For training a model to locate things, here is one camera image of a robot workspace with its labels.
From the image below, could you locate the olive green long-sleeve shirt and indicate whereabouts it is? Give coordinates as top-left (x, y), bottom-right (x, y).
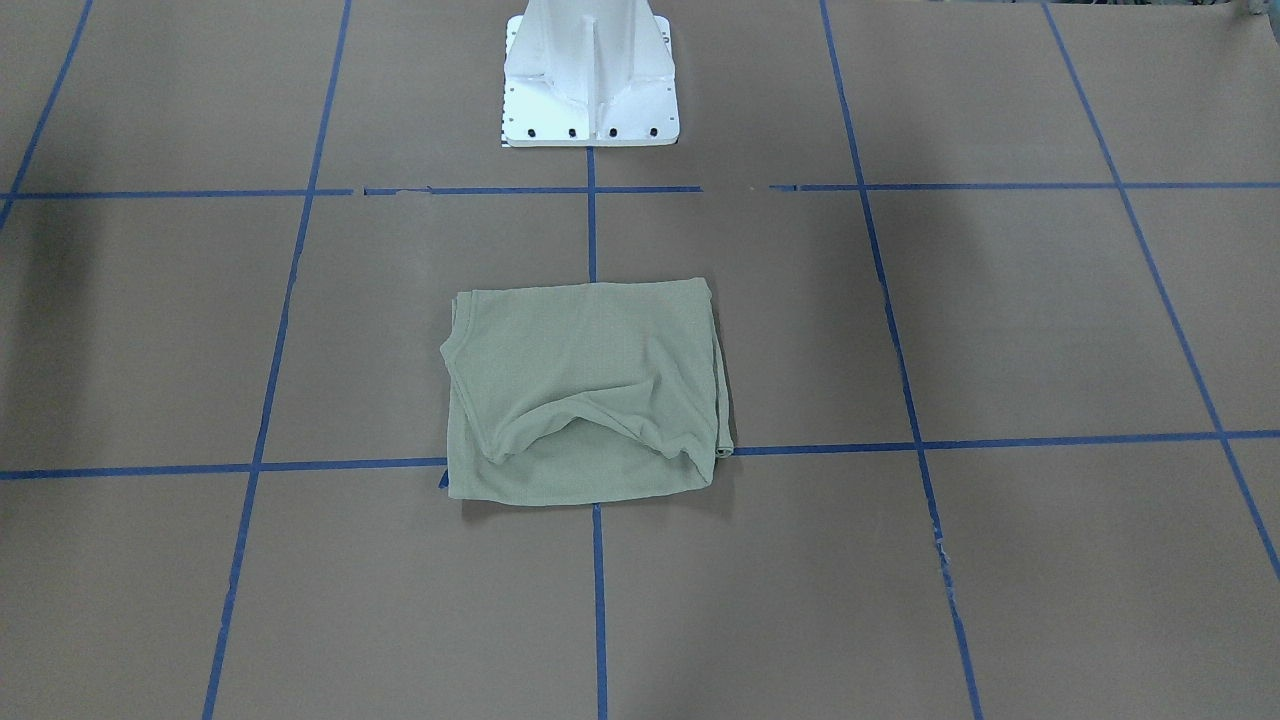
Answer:
top-left (440, 277), bottom-right (735, 507)

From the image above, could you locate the white metal base plate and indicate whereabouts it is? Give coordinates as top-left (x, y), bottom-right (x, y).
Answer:
top-left (500, 1), bottom-right (681, 149)

